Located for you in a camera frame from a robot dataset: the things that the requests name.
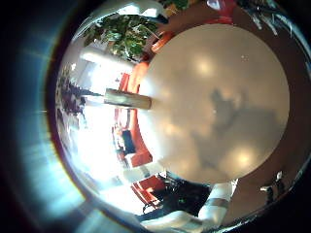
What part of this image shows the long red sofa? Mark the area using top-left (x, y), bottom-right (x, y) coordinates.
top-left (112, 61), bottom-right (154, 169)

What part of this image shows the orange round chair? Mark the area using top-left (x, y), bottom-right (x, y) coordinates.
top-left (150, 30), bottom-right (177, 55)

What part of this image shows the green leafy potted plant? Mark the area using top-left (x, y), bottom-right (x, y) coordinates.
top-left (83, 14), bottom-right (160, 62)

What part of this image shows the red plastic chair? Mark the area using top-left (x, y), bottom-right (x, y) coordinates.
top-left (206, 0), bottom-right (238, 26)

